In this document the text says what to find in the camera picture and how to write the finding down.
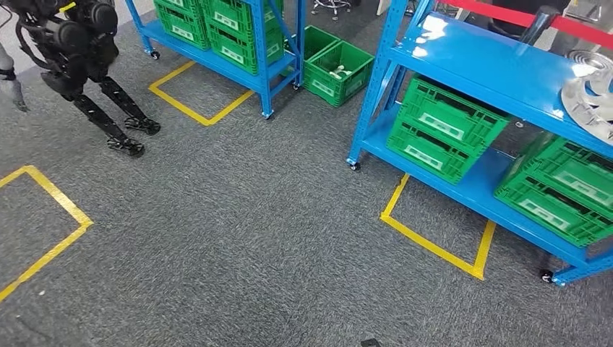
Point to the blue metal shelf rack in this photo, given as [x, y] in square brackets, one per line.
[479, 57]
[215, 60]

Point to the open green plastic crate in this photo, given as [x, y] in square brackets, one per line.
[316, 40]
[330, 91]

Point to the white connector bundle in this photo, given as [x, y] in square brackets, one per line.
[340, 72]

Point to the yellow floor tape square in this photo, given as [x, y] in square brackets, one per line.
[62, 200]
[191, 114]

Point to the chrome chair base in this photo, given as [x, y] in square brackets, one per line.
[330, 5]

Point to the red barrier belt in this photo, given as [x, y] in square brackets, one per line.
[503, 14]

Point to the black silver humanoid robot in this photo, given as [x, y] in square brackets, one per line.
[72, 48]

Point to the grey plastic wheel cover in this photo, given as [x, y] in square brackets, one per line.
[589, 110]

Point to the chrome barrier post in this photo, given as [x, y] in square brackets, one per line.
[538, 26]

